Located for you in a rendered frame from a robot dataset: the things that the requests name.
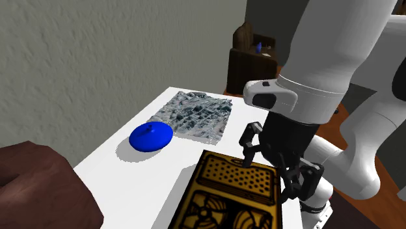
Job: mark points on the grey rough textured mat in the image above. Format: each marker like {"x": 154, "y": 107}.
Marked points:
{"x": 196, "y": 115}

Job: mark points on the yellow black patterned box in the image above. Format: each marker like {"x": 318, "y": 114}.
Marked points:
{"x": 228, "y": 190}

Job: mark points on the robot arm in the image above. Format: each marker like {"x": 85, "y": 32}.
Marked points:
{"x": 320, "y": 47}

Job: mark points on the blue round lid with knob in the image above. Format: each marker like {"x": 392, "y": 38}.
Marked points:
{"x": 150, "y": 138}

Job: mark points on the dark wooden cabinet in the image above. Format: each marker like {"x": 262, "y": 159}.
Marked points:
{"x": 249, "y": 68}

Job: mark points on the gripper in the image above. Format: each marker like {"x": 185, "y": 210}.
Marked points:
{"x": 287, "y": 136}

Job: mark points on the brown sofa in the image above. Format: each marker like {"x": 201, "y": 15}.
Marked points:
{"x": 41, "y": 190}

